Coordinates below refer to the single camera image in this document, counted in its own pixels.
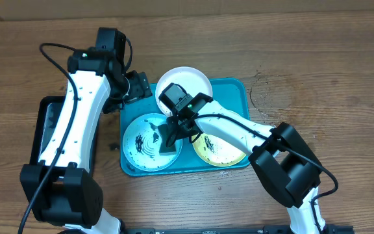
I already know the dark green sponge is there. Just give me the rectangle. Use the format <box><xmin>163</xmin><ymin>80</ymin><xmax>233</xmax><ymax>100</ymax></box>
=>
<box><xmin>158</xmin><ymin>124</ymin><xmax>177</xmax><ymax>155</ymax></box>

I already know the teal plastic serving tray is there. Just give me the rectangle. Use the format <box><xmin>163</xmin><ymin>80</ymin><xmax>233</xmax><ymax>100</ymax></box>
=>
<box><xmin>119</xmin><ymin>78</ymin><xmax>250</xmax><ymax>177</ymax></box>

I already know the black water tray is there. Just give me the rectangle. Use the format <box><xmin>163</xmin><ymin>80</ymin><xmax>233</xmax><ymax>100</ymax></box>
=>
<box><xmin>29</xmin><ymin>96</ymin><xmax>100</xmax><ymax>174</ymax></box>

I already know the green rimmed plate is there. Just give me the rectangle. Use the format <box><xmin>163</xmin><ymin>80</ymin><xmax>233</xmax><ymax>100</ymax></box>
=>
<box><xmin>189</xmin><ymin>133</ymin><xmax>246</xmax><ymax>167</ymax></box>

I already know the light blue rimmed plate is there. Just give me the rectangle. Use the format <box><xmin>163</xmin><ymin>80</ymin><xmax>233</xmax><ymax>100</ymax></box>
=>
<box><xmin>122</xmin><ymin>113</ymin><xmax>182</xmax><ymax>172</ymax></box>

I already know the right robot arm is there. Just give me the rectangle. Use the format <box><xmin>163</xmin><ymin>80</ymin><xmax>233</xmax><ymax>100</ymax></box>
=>
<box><xmin>159</xmin><ymin>91</ymin><xmax>326</xmax><ymax>233</ymax></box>

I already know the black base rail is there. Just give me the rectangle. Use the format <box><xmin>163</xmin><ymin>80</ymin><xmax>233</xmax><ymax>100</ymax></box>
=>
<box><xmin>121</xmin><ymin>224</ymin><xmax>355</xmax><ymax>234</ymax></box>

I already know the white plate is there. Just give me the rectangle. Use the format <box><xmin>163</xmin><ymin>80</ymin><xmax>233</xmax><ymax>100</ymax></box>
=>
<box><xmin>155</xmin><ymin>66</ymin><xmax>213</xmax><ymax>117</ymax></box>

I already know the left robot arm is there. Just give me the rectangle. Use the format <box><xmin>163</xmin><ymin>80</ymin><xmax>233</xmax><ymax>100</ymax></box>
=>
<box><xmin>18</xmin><ymin>44</ymin><xmax>152</xmax><ymax>233</ymax></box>

